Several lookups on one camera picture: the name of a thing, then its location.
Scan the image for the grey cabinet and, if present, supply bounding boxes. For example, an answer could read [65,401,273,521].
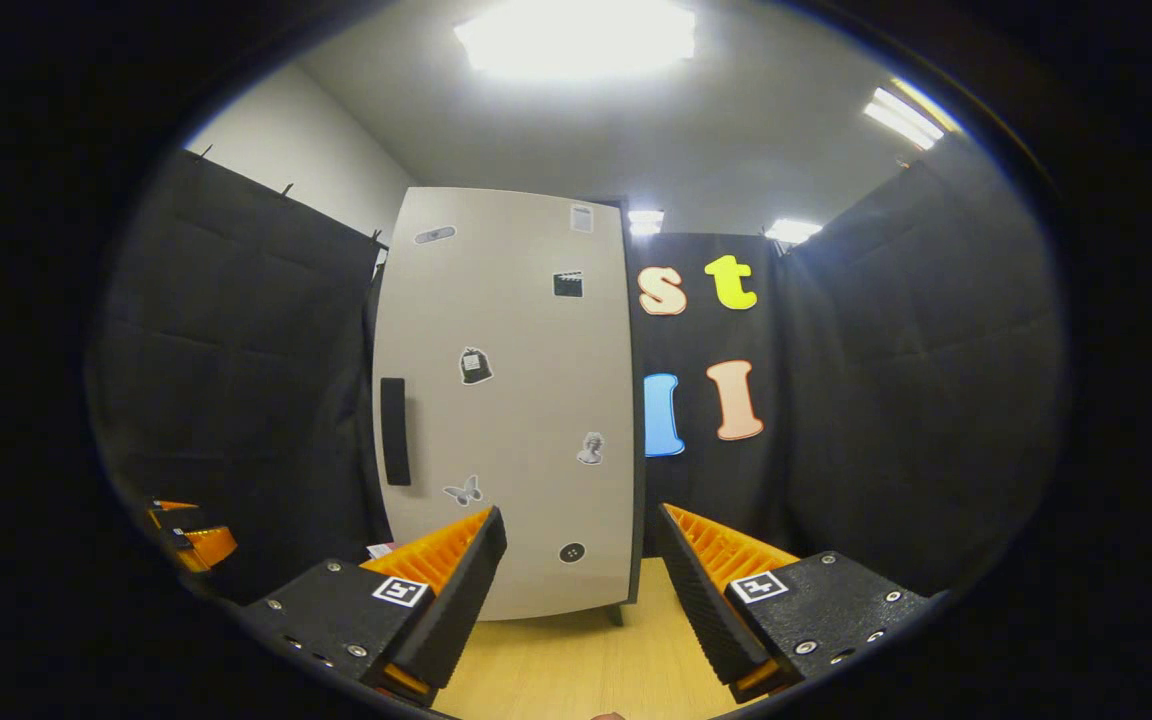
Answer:
[586,196,648,628]

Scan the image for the white cabinet door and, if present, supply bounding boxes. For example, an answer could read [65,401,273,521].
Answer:
[372,186,637,623]

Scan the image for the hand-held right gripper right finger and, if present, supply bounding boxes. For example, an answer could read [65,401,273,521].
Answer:
[656,502,944,704]

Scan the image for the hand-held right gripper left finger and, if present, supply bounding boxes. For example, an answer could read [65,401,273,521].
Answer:
[234,505,509,709]

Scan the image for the black backdrop cloth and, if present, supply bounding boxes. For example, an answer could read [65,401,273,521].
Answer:
[86,130,1072,606]

